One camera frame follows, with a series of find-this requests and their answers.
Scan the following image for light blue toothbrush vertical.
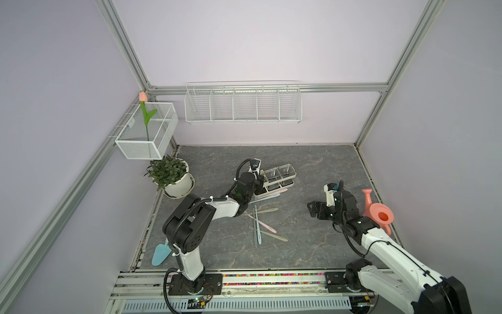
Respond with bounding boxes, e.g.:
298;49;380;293
254;205;262;245

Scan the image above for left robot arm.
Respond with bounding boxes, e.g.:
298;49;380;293
162;158;264;283

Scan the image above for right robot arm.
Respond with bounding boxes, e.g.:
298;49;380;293
307;181;472;313

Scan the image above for cream toothbrush holder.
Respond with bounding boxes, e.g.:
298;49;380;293
254;164;298;197

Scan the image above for light blue toothbrush near holder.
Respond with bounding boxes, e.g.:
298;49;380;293
249;193;281;204

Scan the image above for beige toothbrush upper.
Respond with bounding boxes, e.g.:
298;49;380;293
246;208;279;216

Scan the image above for pink toothbrush near holder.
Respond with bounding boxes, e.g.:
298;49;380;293
269;188;288;195

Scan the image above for grey-green toothbrush vertical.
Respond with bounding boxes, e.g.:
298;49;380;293
251;214;258;248

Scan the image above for pink toothbrush middle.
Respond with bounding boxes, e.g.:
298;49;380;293
247;214;277;234

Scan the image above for pink watering can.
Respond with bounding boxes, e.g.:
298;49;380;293
362;188;394;236

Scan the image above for potted green plant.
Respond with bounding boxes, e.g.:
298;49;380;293
145;156;195;199

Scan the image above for light blue garden trowel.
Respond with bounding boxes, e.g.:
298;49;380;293
152;240;172;267

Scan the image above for white mesh box basket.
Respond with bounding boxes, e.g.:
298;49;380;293
115;102;179;160

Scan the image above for artificial pink tulip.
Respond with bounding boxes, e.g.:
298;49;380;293
139;92;158;141

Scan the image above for white vent grille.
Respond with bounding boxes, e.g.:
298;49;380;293
121;296;352;314

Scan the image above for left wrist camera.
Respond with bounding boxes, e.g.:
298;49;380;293
250;158;261;173

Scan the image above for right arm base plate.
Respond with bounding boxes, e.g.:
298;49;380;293
324;271;376;296

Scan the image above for white wire wall basket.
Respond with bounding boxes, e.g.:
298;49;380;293
184;81;303;124

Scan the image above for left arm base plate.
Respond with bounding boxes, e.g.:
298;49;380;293
167;273;223;296

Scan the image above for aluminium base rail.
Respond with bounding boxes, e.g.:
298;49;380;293
109;267;440;299

